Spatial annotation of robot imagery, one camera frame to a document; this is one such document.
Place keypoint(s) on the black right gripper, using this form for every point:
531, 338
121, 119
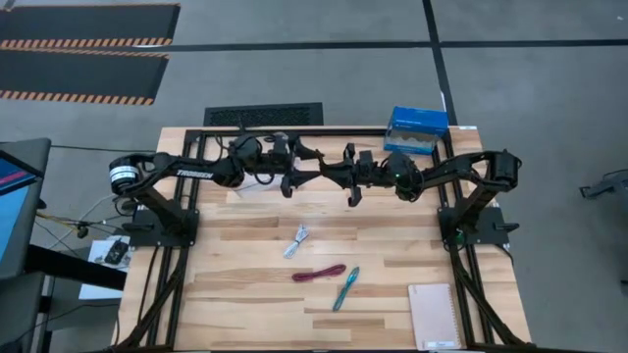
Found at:
375, 174

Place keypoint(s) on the black aluminium extrusion frame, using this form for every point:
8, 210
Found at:
343, 132

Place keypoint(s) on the black monitor with blue screen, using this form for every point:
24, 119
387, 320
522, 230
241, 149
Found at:
19, 206

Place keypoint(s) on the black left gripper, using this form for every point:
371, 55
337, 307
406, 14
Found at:
287, 171

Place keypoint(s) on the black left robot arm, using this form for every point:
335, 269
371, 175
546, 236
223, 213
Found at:
196, 173

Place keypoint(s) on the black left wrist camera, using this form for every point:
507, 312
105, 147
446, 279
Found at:
280, 144

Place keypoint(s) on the pink spiral notebook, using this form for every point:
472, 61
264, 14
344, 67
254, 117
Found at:
434, 316

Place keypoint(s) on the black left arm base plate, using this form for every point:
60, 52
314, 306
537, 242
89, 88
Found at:
142, 237

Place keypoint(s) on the small black handheld device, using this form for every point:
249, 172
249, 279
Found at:
117, 252

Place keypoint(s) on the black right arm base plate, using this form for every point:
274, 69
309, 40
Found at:
490, 236

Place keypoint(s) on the black desk crossbar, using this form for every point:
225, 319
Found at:
73, 267

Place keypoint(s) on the black floor vent grille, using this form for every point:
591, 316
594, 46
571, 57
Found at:
265, 115

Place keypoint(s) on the black floor stand base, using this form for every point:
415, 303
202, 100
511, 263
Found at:
608, 186

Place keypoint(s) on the black hazard-striped floor mat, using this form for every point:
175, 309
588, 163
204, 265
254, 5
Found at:
78, 73
88, 22

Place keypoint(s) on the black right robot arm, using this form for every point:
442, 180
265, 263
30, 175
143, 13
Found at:
503, 169

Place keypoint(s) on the clear plastic container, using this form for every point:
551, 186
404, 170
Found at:
256, 186

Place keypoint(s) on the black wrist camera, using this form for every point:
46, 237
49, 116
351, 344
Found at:
280, 144
365, 161

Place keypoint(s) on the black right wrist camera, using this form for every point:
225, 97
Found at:
365, 161

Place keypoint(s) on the white paper sheet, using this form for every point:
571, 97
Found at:
95, 252

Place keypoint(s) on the blue PlayStation controller box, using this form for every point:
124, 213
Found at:
417, 122

